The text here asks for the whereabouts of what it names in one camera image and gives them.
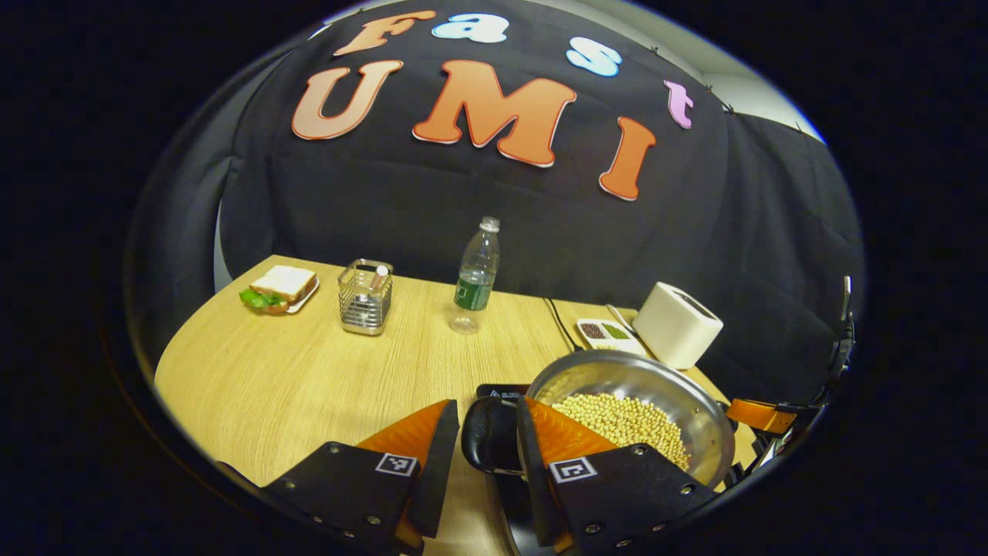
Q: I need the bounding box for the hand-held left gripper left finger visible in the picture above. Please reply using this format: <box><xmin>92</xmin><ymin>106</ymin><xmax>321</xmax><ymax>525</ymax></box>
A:
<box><xmin>262</xmin><ymin>398</ymin><xmax>462</xmax><ymax>554</ymax></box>

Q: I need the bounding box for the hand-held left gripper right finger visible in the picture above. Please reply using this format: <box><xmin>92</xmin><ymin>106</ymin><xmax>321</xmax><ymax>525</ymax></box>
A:
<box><xmin>516</xmin><ymin>395</ymin><xmax>719</xmax><ymax>555</ymax></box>

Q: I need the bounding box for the black induction cooktop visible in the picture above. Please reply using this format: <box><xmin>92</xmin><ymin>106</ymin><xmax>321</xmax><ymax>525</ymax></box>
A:
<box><xmin>476</xmin><ymin>383</ymin><xmax>543</xmax><ymax>556</ymax></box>

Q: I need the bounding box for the steel pot with black handles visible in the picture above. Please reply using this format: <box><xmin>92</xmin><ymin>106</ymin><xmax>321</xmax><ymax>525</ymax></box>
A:
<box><xmin>461</xmin><ymin>349</ymin><xmax>739</xmax><ymax>495</ymax></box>

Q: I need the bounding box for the pile of soybeans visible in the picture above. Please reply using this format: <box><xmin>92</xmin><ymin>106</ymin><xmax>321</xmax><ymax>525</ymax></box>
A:
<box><xmin>552</xmin><ymin>392</ymin><xmax>692</xmax><ymax>472</ymax></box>

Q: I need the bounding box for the white toaster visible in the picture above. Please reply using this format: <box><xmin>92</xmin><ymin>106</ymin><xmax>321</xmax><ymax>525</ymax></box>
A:
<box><xmin>631</xmin><ymin>282</ymin><xmax>725</xmax><ymax>371</ymax></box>

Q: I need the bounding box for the white divided dish with beans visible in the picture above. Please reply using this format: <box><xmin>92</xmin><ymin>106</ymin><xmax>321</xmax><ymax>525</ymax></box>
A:
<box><xmin>576</xmin><ymin>318</ymin><xmax>651</xmax><ymax>358</ymax></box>

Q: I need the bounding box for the clear plastic water bottle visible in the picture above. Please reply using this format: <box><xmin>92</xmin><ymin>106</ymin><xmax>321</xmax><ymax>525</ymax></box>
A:
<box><xmin>448</xmin><ymin>216</ymin><xmax>501</xmax><ymax>335</ymax></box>

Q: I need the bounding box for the small white plate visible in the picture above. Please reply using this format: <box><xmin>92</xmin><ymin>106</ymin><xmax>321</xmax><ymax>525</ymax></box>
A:
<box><xmin>284</xmin><ymin>276</ymin><xmax>320</xmax><ymax>314</ymax></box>

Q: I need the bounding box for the black backdrop cloth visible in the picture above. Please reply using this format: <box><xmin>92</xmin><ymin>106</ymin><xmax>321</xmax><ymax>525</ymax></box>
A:
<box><xmin>127</xmin><ymin>0</ymin><xmax>865</xmax><ymax>402</ymax></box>

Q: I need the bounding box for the sandwich with lettuce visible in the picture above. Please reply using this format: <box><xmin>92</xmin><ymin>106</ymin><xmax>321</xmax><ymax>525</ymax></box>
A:
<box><xmin>239</xmin><ymin>265</ymin><xmax>317</xmax><ymax>314</ymax></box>

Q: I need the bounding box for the black power cable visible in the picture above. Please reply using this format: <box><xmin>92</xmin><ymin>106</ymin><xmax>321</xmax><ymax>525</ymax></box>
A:
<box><xmin>543</xmin><ymin>297</ymin><xmax>580</xmax><ymax>354</ymax></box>

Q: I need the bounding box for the wire mesh holder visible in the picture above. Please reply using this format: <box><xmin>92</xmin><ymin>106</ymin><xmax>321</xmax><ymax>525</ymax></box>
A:
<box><xmin>337</xmin><ymin>259</ymin><xmax>394</xmax><ymax>336</ymax></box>

